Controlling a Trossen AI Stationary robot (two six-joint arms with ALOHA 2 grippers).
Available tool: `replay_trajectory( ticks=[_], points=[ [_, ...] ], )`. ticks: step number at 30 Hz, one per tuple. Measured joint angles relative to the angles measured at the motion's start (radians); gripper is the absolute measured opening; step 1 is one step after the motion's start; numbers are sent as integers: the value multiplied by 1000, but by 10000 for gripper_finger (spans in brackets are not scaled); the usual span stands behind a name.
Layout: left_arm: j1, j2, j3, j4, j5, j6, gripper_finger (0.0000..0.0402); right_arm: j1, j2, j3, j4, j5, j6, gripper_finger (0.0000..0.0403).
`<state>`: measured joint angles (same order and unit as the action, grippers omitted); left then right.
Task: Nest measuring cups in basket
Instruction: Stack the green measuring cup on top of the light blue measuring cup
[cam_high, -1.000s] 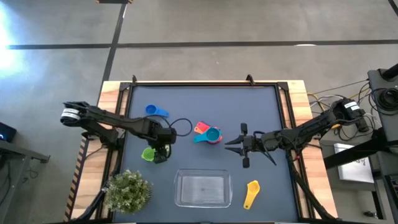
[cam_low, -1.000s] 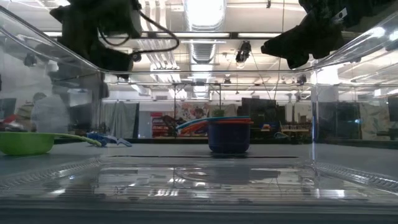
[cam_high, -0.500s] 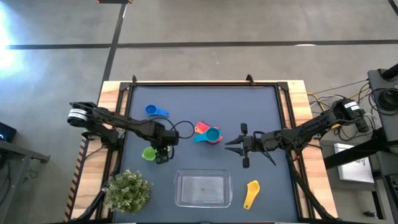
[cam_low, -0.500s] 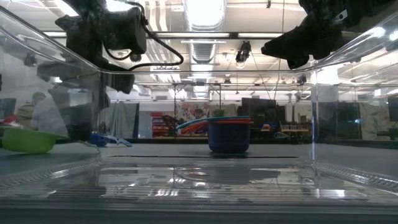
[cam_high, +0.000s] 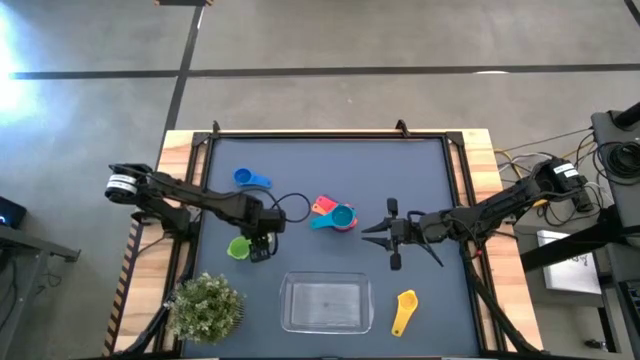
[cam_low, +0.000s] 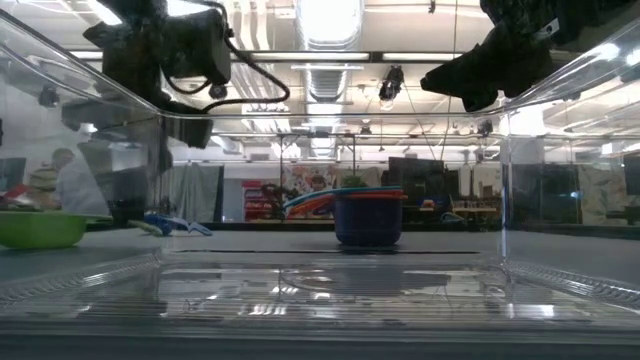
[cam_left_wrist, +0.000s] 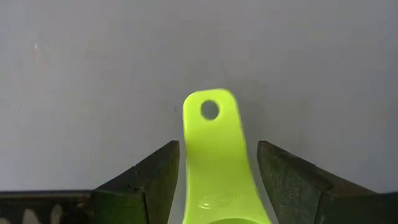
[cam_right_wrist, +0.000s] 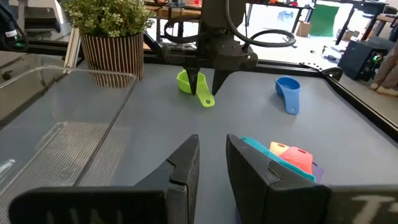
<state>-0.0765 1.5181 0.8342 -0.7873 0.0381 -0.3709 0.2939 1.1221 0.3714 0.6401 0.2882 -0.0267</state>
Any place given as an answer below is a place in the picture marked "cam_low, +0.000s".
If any person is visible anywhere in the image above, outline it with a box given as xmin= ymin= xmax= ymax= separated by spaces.
xmin=27 ymin=147 xmax=76 ymax=211
xmin=54 ymin=158 xmax=110 ymax=216

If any black metal stand frame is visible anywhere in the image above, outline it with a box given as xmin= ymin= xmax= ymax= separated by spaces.
xmin=276 ymin=131 xmax=359 ymax=194

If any black screen panel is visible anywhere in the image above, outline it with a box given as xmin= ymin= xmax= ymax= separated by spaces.
xmin=382 ymin=157 xmax=446 ymax=206

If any clear plastic basket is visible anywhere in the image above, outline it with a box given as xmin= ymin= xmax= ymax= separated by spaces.
xmin=0 ymin=9 xmax=640 ymax=346

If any black monitor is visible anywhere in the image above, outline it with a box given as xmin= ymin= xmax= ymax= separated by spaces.
xmin=0 ymin=157 xmax=28 ymax=194

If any leaf pattern poster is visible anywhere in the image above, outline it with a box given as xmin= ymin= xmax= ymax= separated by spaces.
xmin=578 ymin=164 xmax=632 ymax=226

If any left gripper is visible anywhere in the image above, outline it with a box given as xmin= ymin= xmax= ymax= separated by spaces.
xmin=82 ymin=0 xmax=215 ymax=150

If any teal measuring cup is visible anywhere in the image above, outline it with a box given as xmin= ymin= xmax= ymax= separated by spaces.
xmin=282 ymin=185 xmax=404 ymax=209

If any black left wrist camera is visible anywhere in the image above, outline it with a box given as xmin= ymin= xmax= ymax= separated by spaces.
xmin=164 ymin=8 xmax=234 ymax=87

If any purple measuring cup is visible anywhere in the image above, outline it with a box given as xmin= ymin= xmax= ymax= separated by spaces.
xmin=332 ymin=196 xmax=405 ymax=248

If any small blue measuring cup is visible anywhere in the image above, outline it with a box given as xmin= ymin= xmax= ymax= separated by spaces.
xmin=143 ymin=213 xmax=214 ymax=238

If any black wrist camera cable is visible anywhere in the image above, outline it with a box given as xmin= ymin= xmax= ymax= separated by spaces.
xmin=199 ymin=34 xmax=292 ymax=114

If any red shelf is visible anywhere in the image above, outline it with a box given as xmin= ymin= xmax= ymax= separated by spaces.
xmin=242 ymin=179 xmax=282 ymax=222

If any silver ventilation duct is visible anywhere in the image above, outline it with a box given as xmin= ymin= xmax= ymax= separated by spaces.
xmin=293 ymin=0 xmax=366 ymax=161

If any green measuring cup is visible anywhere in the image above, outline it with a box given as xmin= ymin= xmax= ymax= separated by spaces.
xmin=0 ymin=210 xmax=164 ymax=251

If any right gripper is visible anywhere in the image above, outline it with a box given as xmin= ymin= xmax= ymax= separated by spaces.
xmin=420 ymin=19 xmax=566 ymax=112

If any black overhead light bar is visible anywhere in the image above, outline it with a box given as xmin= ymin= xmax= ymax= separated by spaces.
xmin=69 ymin=48 xmax=464 ymax=64

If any red measuring cup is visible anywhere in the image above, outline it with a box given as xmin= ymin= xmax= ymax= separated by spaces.
xmin=285 ymin=190 xmax=406 ymax=219

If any grey curtain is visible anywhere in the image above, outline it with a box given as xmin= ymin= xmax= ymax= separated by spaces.
xmin=164 ymin=163 xmax=225 ymax=224

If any floral poster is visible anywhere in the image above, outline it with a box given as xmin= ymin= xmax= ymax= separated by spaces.
xmin=282 ymin=164 xmax=341 ymax=197

